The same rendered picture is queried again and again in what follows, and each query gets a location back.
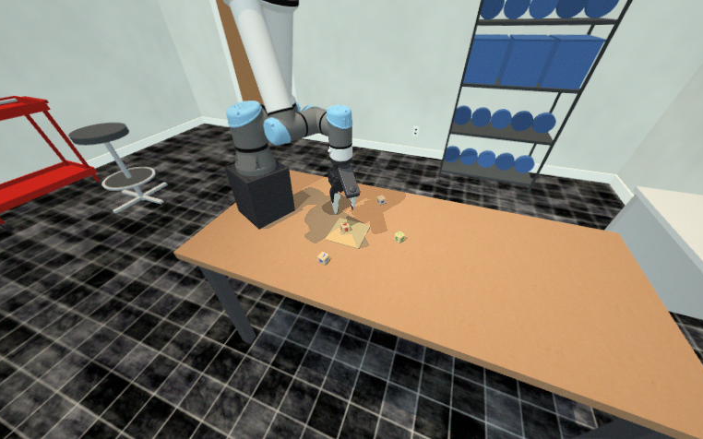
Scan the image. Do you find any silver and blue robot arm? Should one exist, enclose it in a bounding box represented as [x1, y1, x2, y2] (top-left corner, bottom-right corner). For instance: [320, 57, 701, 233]
[223, 0, 352, 176]

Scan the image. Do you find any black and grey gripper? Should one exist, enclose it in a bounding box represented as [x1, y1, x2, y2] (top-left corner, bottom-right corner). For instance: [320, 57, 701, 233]
[328, 158, 357, 215]

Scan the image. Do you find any tan flat mat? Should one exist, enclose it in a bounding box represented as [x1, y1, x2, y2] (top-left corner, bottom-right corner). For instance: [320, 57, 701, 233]
[326, 218, 371, 249]

